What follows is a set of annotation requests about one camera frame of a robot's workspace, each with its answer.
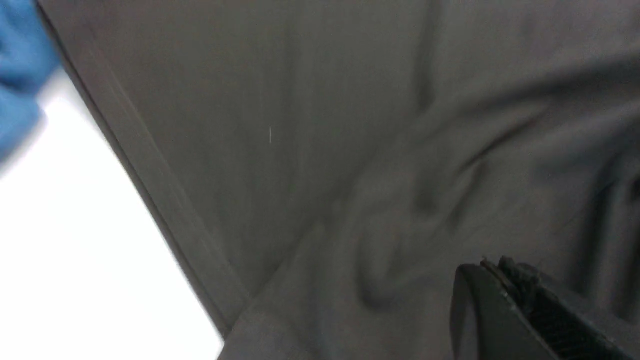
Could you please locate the dark gray long-sleeve top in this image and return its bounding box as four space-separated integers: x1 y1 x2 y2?
37 0 639 360

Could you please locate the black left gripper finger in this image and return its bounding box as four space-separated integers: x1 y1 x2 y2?
450 256 640 360

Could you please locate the blue crumpled garment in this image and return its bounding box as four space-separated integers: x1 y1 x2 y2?
0 0 59 162

